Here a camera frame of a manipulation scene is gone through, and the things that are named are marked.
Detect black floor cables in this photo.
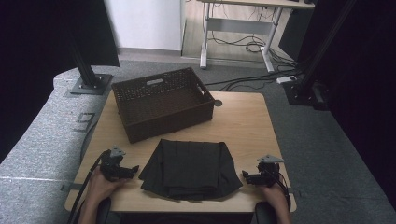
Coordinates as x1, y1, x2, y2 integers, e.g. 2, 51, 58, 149
204, 33, 307, 92

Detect white power strip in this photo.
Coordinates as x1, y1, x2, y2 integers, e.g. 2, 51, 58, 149
276, 75, 298, 85

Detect brown wicker basket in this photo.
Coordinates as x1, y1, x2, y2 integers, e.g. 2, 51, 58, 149
111, 66, 216, 145

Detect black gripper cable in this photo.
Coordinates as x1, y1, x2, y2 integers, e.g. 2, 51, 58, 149
270, 169, 292, 213
66, 149, 112, 224

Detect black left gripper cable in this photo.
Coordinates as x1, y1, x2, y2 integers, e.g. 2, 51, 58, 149
66, 149, 112, 224

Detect black metal stand with block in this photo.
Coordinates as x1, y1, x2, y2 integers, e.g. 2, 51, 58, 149
281, 0, 358, 112

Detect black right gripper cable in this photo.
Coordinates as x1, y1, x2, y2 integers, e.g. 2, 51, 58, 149
270, 169, 292, 213

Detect person's right hand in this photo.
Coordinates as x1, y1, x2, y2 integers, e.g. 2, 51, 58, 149
260, 182, 290, 213

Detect black metal stand with plate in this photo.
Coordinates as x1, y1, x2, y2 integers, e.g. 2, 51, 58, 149
66, 31, 114, 96

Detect person's left hand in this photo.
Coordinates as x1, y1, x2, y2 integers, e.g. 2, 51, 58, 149
86, 167, 126, 203

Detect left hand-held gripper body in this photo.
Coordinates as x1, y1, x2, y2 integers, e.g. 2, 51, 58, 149
99, 145, 133, 182

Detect black curtain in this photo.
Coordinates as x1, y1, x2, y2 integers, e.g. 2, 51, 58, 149
297, 0, 396, 210
0, 0, 120, 164

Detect black box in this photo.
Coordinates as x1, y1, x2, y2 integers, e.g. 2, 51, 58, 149
277, 8, 313, 62

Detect black cloth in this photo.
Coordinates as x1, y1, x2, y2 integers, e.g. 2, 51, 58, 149
138, 138, 244, 201

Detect white desk with metal legs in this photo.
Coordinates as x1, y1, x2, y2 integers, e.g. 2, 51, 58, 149
196, 0, 316, 74

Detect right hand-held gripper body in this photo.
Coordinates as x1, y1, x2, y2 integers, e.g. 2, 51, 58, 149
256, 154, 285, 189

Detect black chair armrest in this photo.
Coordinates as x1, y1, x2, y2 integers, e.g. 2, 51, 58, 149
254, 201, 278, 224
95, 197, 112, 224

